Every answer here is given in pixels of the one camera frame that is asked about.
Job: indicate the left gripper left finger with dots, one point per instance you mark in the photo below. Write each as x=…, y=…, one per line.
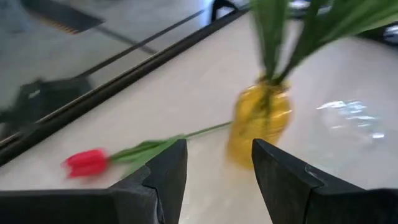
x=124, y=205

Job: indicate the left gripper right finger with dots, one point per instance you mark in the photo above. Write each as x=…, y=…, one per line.
x=311, y=205

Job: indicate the red tulip green stem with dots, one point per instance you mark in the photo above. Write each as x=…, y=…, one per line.
x=87, y=162

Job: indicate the yellow glass vase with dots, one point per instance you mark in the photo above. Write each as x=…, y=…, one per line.
x=255, y=124

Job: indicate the black orange-striped floor mat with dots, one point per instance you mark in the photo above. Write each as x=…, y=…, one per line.
x=62, y=15

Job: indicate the black arched bracket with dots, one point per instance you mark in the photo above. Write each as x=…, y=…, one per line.
x=219, y=5

